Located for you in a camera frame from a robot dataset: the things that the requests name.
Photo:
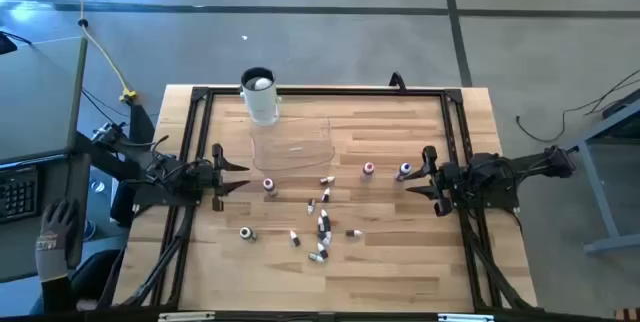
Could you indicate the black desk device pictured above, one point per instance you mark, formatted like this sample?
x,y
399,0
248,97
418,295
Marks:
x,y
6,43

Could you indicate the red-capped marker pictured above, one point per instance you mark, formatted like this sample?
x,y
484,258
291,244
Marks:
x,y
368,168

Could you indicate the small food coloring bottle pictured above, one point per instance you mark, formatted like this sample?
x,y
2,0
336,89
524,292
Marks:
x,y
326,238
294,238
311,206
327,180
325,219
315,257
353,233
326,195
322,250
320,226

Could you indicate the grey desk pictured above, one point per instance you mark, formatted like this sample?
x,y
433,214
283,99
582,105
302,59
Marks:
x,y
35,97

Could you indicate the person's gloved hand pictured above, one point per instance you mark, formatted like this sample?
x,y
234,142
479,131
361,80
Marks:
x,y
55,232

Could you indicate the black keyboard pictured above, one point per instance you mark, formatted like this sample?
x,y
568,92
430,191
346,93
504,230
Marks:
x,y
17,194

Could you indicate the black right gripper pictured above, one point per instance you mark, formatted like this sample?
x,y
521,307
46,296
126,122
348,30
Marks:
x,y
450,179

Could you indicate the clear plastic tray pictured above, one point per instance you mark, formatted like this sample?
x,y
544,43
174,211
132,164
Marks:
x,y
300,137

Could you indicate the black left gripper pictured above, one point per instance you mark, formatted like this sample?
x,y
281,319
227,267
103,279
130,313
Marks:
x,y
202,177

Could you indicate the white cylindrical container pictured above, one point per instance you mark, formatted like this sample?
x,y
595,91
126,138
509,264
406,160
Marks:
x,y
260,104

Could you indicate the blue-capped marker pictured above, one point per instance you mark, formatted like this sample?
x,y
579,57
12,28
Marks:
x,y
404,169

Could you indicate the large black food coloring bottle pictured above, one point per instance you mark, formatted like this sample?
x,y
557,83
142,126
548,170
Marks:
x,y
246,233

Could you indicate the black triangular stand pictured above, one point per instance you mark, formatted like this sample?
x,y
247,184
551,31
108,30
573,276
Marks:
x,y
141,127

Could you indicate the yellow plug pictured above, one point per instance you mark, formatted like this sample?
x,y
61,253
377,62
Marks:
x,y
127,95

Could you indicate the black hook clamp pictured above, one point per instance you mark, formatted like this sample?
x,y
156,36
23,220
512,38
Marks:
x,y
397,81

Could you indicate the silver metal bracket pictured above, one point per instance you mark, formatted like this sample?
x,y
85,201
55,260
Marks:
x,y
185,316
465,317

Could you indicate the black aluminium table frame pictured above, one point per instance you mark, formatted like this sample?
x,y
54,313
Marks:
x,y
350,91

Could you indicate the grey metal table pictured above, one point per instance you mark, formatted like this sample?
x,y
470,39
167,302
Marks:
x,y
597,192

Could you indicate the striped wooden block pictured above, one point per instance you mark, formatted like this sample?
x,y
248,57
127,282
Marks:
x,y
628,315

